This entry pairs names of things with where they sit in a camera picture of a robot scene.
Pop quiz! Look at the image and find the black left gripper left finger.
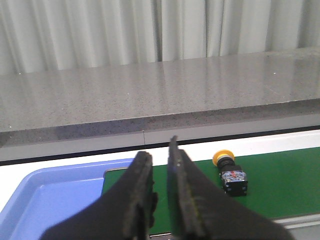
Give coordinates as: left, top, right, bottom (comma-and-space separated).
40, 151, 158, 240

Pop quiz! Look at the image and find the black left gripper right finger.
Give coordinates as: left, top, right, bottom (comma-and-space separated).
167, 135, 294, 240

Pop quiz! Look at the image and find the yellow push button switch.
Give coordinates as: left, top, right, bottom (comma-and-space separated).
212, 149, 248, 197

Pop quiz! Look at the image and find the blue plastic tray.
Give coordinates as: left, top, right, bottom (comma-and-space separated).
0, 158, 132, 240

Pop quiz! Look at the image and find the grey stone countertop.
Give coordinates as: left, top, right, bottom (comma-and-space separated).
0, 47, 320, 164

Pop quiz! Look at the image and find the white pleated curtain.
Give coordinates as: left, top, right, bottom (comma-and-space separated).
0, 0, 320, 75

